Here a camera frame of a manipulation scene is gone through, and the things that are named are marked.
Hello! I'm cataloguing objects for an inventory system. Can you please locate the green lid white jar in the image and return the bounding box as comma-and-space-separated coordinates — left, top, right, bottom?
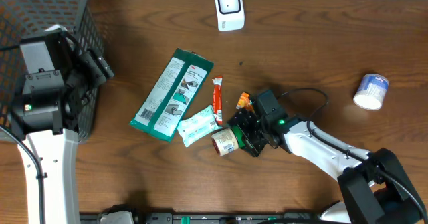
211, 126, 245, 156

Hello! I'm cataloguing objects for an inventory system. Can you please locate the orange white small packet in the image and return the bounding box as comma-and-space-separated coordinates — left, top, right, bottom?
236, 92, 254, 112

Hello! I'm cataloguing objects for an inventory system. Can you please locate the red stick sachet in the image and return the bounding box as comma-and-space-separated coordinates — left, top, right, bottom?
212, 76, 223, 124

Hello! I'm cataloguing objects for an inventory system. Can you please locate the teal white wipes packet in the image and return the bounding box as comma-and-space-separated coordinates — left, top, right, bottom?
177, 105, 221, 147

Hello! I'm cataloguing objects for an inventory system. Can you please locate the green white 3M box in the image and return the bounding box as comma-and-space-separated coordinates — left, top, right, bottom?
129, 49, 214, 142

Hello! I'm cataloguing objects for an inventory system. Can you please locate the white blue label tub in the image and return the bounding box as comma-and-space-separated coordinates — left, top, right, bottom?
353, 74, 389, 110

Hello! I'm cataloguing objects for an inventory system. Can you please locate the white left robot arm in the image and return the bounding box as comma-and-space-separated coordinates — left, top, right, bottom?
7, 49, 114, 223

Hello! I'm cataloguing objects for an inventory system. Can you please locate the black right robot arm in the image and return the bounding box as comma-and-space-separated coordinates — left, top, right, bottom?
227, 108, 427, 223

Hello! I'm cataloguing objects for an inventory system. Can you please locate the white barcode scanner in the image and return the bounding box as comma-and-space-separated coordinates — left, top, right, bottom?
215, 0, 245, 32

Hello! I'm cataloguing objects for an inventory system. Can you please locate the grey plastic mesh basket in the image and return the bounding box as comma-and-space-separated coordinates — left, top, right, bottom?
1, 0, 104, 143

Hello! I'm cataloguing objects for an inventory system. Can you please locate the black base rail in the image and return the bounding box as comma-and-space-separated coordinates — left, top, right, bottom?
80, 210, 320, 224

